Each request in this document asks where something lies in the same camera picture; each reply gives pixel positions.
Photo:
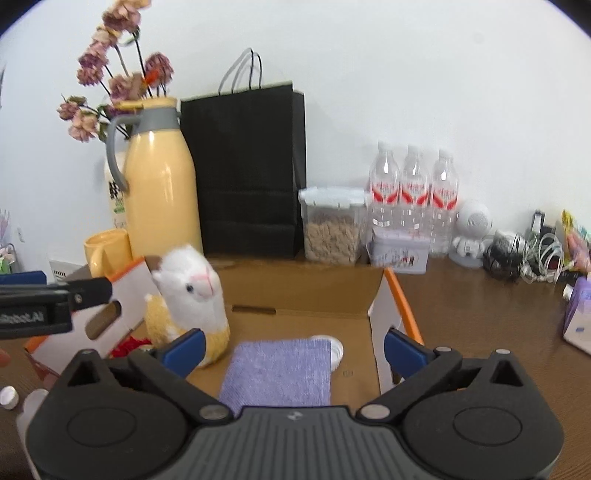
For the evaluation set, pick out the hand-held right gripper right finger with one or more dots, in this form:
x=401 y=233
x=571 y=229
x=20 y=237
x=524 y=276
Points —
x=401 y=353

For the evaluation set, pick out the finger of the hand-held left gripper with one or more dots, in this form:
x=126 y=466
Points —
x=23 y=278
x=90 y=291

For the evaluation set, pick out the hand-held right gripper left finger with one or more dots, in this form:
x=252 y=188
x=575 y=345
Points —
x=187 y=353

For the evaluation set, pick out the white alpaca plush toy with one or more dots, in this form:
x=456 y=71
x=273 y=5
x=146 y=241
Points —
x=194 y=290

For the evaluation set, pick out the white bottle cap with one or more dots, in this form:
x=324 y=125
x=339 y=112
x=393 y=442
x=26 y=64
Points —
x=8 y=398

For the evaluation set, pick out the orange-edged cardboard box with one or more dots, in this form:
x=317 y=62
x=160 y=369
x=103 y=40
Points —
x=300 y=295

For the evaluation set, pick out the person's left hand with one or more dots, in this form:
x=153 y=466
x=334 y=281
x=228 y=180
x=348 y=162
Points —
x=3 y=357

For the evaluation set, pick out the yellow mug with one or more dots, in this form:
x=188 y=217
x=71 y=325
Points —
x=108 y=251

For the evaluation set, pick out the red fuzzy item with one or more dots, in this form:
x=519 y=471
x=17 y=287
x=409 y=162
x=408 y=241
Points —
x=129 y=346

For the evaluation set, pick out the white round lid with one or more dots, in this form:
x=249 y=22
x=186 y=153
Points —
x=336 y=353

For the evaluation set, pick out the purple cloth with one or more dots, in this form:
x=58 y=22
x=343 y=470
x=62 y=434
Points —
x=277 y=374

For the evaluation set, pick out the white milk carton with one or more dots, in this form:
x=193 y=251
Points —
x=115 y=194

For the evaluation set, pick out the white printed tin box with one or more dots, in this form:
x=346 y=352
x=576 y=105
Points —
x=399 y=251

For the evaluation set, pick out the yellow thermos jug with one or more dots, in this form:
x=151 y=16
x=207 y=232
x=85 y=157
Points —
x=161 y=184

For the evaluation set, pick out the clear nut container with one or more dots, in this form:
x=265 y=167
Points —
x=330 y=235

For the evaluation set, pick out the white robot-shaped speaker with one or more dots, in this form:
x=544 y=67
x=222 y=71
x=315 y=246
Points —
x=473 y=221

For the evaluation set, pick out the clear water bottle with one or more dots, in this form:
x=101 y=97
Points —
x=444 y=203
x=414 y=189
x=384 y=184

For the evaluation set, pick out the purple tissue pack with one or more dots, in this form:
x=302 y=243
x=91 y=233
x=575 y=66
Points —
x=579 y=318

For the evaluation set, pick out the black power adapter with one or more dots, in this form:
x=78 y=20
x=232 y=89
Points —
x=540 y=224

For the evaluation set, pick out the black paper bag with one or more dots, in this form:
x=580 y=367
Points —
x=244 y=170

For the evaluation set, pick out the dried pink rose bouquet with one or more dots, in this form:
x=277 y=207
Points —
x=124 y=85

